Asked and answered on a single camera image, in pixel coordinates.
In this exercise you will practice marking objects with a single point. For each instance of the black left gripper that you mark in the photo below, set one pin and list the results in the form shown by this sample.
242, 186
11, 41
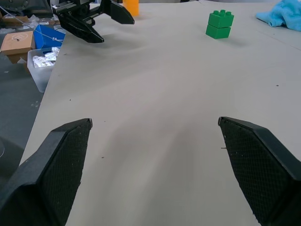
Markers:
80, 9

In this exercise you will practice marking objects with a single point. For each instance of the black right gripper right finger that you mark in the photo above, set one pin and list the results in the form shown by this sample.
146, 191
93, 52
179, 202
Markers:
265, 174

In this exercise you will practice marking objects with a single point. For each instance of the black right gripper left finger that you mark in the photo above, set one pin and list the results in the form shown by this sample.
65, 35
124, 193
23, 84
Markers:
35, 183

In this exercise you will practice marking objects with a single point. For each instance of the yellow toy block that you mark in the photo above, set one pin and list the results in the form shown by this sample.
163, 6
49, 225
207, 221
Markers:
131, 7

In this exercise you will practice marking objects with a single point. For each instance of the blue cardboard box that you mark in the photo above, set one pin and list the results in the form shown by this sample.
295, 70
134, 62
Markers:
45, 36

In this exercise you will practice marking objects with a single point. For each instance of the white packets pile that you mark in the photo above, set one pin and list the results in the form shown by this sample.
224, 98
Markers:
44, 61

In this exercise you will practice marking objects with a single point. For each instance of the dark grey robot torso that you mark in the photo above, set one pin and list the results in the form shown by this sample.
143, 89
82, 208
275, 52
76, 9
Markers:
28, 4

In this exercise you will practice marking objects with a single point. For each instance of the clear plastic storage bin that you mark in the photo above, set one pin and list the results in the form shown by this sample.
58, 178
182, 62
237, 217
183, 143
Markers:
40, 75

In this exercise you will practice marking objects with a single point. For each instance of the flat brown cardboard piece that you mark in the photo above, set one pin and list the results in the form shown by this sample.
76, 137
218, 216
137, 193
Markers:
14, 19

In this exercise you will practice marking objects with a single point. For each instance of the brown cardboard box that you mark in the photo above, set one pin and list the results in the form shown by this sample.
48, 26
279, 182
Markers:
16, 43

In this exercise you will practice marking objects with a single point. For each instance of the green plastic toy bricks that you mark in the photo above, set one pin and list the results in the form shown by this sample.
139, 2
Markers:
218, 26

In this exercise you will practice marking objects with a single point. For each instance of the light blue cloth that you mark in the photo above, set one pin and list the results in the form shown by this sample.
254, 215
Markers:
284, 14

